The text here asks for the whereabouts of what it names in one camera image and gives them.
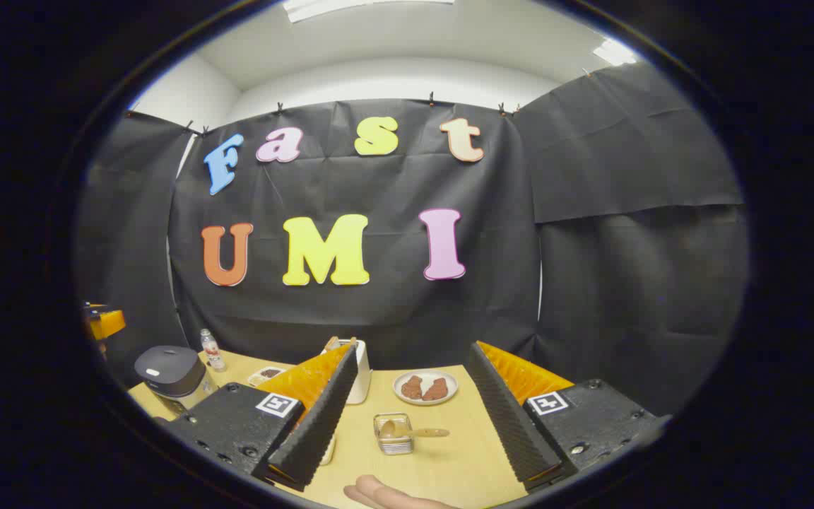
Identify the white round plate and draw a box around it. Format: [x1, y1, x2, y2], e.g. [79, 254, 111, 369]
[393, 370, 459, 406]

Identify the wooden spoon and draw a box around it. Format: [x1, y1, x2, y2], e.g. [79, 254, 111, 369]
[379, 419, 450, 440]

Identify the black and silver rice cooker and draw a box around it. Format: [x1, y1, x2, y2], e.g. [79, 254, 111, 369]
[134, 345, 210, 418]

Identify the white divided grain dish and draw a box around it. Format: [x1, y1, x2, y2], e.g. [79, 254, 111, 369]
[248, 365, 288, 387]

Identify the black backdrop cloth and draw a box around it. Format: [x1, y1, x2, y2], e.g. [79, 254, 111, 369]
[75, 60, 750, 418]

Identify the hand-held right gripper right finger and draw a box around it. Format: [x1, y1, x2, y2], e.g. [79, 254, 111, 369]
[467, 341, 662, 493]

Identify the clear glass chopstick holder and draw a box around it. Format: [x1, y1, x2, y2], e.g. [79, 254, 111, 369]
[373, 413, 415, 455]

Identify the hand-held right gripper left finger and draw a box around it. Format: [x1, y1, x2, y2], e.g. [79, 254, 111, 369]
[163, 338, 360, 492]

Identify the ceiling light panel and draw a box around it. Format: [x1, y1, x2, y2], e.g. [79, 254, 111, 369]
[283, 0, 454, 22]
[594, 39, 637, 66]

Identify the small clear plastic bottle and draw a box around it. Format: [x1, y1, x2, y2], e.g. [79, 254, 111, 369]
[200, 328, 228, 373]

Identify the white toaster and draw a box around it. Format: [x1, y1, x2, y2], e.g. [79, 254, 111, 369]
[322, 337, 372, 405]

